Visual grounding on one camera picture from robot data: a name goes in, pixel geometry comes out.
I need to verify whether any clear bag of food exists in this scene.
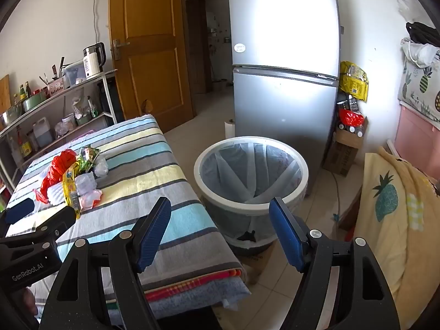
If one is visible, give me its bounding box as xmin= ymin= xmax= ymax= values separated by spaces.
xmin=54 ymin=121 xmax=71 ymax=139

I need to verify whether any yellow pineapple blanket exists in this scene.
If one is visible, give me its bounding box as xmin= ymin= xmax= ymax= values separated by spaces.
xmin=354 ymin=146 xmax=440 ymax=330

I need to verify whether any green snack packet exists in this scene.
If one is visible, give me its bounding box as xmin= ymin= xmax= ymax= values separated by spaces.
xmin=80 ymin=146 xmax=101 ymax=172

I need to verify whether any large yellow-label sauce bottle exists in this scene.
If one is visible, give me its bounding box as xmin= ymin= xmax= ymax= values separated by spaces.
xmin=17 ymin=126 xmax=33 ymax=157

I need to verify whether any black tall appliance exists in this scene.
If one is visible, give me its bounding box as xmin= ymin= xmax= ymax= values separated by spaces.
xmin=98 ymin=77 xmax=125 ymax=124

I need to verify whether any silver refrigerator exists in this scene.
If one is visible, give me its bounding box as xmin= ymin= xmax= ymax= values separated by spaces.
xmin=226 ymin=0 xmax=344 ymax=198

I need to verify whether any pink and white plastic wrapper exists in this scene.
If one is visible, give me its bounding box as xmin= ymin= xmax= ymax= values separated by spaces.
xmin=78 ymin=190 xmax=104 ymax=210

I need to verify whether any person's left hand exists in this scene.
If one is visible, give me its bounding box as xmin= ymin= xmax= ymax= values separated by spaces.
xmin=21 ymin=287 xmax=38 ymax=317

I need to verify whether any brown wooden door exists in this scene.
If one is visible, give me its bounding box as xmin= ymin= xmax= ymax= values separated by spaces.
xmin=108 ymin=0 xmax=198 ymax=133

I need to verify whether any clear plastic wrapper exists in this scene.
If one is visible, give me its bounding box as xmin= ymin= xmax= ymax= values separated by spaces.
xmin=75 ymin=172 xmax=98 ymax=196

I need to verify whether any grey power cable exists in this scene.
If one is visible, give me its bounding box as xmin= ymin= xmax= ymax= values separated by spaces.
xmin=330 ymin=168 xmax=344 ymax=222

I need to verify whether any white plastic bags bundle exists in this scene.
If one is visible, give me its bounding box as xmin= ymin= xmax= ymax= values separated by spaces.
xmin=70 ymin=96 xmax=90 ymax=119

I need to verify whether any white pineapple print cloth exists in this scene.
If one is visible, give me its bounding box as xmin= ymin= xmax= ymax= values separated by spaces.
xmin=398 ymin=39 xmax=440 ymax=131

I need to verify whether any clear plastic oil jug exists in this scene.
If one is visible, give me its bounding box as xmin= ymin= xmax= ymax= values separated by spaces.
xmin=32 ymin=117 xmax=54 ymax=147

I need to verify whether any wooden cutting board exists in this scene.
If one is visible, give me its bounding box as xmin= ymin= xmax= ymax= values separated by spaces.
xmin=0 ymin=74 xmax=11 ymax=114

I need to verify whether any white foam fruit net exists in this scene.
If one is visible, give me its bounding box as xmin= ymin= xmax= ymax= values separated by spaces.
xmin=48 ymin=182 xmax=69 ymax=208

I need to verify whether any white cloth bag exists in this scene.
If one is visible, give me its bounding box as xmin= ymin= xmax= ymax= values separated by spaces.
xmin=400 ymin=38 xmax=439 ymax=67

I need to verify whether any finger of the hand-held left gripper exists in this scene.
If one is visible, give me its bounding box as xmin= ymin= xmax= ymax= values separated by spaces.
xmin=0 ymin=197 xmax=35 ymax=228
xmin=0 ymin=206 xmax=77 ymax=265

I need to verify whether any black bag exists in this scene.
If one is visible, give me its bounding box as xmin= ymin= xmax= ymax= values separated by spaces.
xmin=406 ymin=21 xmax=440 ymax=47

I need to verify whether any metal door handle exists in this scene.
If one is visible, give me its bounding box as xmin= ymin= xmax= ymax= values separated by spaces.
xmin=112 ymin=39 xmax=130 ymax=61

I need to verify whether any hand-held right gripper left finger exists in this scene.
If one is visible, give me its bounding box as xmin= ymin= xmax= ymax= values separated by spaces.
xmin=39 ymin=196 xmax=172 ymax=330

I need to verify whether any steel bowl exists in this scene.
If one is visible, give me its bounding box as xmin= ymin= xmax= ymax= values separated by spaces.
xmin=2 ymin=105 xmax=24 ymax=126

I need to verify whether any striped bed sheet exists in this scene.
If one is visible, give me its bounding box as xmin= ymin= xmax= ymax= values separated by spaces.
xmin=9 ymin=114 xmax=247 ymax=294

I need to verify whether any white trash bin with liner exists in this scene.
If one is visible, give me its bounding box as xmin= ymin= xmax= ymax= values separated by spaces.
xmin=193 ymin=137 xmax=309 ymax=257

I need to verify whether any clear plastic wall bag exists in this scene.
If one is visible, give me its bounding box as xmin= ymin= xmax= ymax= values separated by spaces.
xmin=397 ymin=0 xmax=418 ymax=19

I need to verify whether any yellow plastic bag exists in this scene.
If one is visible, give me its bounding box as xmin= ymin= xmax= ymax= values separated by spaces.
xmin=340 ymin=61 xmax=369 ymax=103

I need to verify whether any clear plastic storage box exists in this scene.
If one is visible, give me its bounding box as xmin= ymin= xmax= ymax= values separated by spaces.
xmin=62 ymin=61 xmax=86 ymax=86

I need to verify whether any yellow snack packet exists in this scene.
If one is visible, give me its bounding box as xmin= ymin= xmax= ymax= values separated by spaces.
xmin=62 ymin=163 xmax=83 ymax=219

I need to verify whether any red plastic bag in box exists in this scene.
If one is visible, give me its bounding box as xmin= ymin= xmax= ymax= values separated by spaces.
xmin=339 ymin=108 xmax=365 ymax=128

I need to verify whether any brown cardboard box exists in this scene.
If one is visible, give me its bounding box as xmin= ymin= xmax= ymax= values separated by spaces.
xmin=322 ymin=117 xmax=368 ymax=177

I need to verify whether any pink utensil holder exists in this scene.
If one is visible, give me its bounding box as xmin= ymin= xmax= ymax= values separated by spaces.
xmin=46 ymin=77 xmax=66 ymax=93

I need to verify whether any white metal shelf rack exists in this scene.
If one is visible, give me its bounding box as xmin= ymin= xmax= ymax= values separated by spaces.
xmin=0 ymin=69 xmax=119 ymax=193

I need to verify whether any red plastic bag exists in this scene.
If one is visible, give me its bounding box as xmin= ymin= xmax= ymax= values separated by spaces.
xmin=40 ymin=149 xmax=79 ymax=202
xmin=339 ymin=108 xmax=365 ymax=128

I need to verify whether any grey-blue folded blanket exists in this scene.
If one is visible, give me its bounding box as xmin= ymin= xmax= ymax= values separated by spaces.
xmin=144 ymin=273 xmax=253 ymax=320

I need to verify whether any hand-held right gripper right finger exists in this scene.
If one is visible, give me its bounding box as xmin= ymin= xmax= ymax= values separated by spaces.
xmin=269 ymin=197 xmax=401 ymax=330

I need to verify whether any pink storage drawer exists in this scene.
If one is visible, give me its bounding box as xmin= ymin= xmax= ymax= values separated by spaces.
xmin=394 ymin=105 xmax=440 ymax=179

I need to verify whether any white electric kettle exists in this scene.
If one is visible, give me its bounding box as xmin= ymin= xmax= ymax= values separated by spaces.
xmin=82 ymin=42 xmax=106 ymax=79

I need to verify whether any green basin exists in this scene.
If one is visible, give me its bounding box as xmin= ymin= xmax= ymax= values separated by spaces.
xmin=22 ymin=93 xmax=49 ymax=112

